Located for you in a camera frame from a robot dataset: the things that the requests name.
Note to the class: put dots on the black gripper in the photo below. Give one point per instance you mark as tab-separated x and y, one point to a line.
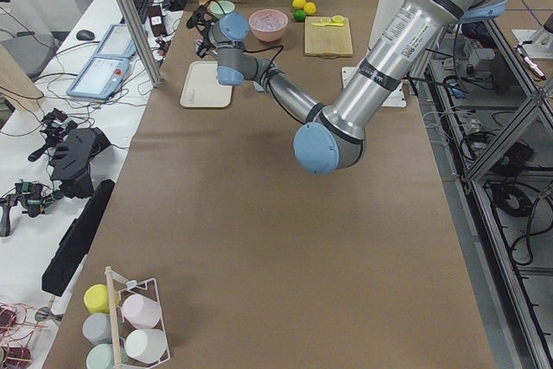
205	39

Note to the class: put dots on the clear ice cubes pile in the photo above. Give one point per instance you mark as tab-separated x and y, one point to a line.
268	21

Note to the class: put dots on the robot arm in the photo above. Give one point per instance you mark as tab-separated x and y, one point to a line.
333	136

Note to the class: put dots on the yellow cup in rack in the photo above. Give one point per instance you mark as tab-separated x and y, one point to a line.
96	299

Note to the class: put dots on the pink cup in rack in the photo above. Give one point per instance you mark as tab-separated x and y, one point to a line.
141	312

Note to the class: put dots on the grey cup in rack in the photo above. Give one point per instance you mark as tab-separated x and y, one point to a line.
97	329

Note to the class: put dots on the white cup in rack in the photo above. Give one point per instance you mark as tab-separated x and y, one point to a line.
146	345

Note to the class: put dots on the mint cup in rack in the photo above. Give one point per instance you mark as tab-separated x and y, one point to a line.
100	357

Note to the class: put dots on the mint green bowl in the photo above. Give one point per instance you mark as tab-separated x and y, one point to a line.
221	8

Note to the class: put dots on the dark brown box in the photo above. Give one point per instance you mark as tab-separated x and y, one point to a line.
156	21

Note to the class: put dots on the pink bowl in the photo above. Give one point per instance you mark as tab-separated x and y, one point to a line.
268	36

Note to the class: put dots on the cream rabbit tray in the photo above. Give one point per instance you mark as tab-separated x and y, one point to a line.
202	90

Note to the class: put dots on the blue teach pendant upper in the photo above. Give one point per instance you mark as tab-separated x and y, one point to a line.
117	41

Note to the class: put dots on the blue teach pendant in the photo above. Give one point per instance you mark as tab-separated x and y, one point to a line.
99	78
117	41

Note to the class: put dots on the yellow lemon outer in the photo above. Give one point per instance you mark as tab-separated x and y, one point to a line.
298	4

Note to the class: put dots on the green lime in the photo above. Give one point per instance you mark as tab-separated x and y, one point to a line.
299	16

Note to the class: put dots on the yellow lemon near board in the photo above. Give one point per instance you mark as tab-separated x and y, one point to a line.
309	8

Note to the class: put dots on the blue teach pendant lower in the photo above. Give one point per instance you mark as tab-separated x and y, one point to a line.
99	78

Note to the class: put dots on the grey computer mouse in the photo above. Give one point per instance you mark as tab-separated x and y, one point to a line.
85	35

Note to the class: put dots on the wooden cutting board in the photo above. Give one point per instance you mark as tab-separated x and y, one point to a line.
327	42

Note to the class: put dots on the upper lemon slice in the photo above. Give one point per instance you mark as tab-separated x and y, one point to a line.
338	20

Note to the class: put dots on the yellow plastic knife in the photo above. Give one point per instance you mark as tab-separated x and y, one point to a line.
327	24

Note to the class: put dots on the aluminium frame post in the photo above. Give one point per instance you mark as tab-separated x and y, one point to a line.
140	40

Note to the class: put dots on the white wire rack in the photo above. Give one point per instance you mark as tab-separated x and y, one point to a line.
119	288

